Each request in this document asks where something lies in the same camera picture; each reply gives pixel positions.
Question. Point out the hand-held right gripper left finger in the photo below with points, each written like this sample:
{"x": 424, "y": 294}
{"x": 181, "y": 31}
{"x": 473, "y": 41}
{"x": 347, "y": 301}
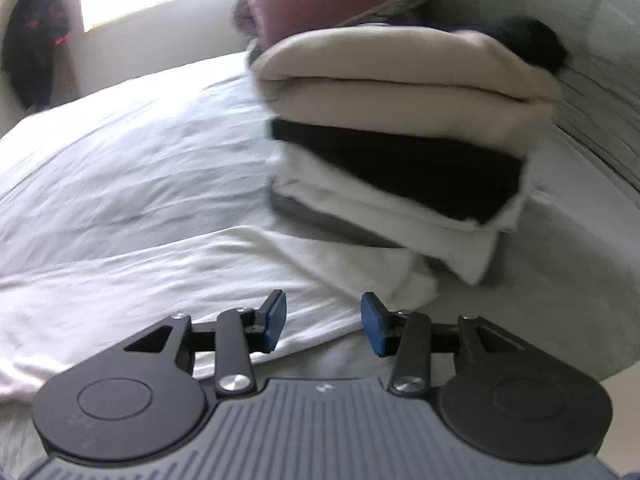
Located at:
{"x": 276, "y": 317}

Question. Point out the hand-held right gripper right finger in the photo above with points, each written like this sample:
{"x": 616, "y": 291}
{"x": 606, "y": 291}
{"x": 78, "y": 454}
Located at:
{"x": 372, "y": 322}

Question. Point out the white pants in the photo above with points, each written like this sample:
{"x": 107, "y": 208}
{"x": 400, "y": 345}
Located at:
{"x": 150, "y": 285}

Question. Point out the hanging dark clothes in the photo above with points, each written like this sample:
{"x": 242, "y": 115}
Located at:
{"x": 35, "y": 40}

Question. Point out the folded white garment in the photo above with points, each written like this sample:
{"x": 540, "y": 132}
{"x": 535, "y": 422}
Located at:
{"x": 450, "y": 250}

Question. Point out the folded grey garment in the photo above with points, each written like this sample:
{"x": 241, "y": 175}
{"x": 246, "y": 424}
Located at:
{"x": 325, "y": 220}

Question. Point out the folded black garment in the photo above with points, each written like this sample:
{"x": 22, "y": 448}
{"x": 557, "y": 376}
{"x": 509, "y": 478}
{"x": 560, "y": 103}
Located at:
{"x": 400, "y": 170}

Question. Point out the grey sheeted bed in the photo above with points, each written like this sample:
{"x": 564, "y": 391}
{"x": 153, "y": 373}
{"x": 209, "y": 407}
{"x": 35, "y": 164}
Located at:
{"x": 125, "y": 135}

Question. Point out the white flat board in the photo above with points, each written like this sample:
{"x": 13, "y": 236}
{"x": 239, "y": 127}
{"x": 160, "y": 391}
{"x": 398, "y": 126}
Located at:
{"x": 625, "y": 410}

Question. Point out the dark cloth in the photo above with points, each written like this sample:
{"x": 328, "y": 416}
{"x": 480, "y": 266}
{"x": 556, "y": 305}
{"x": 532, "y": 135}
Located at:
{"x": 535, "y": 45}

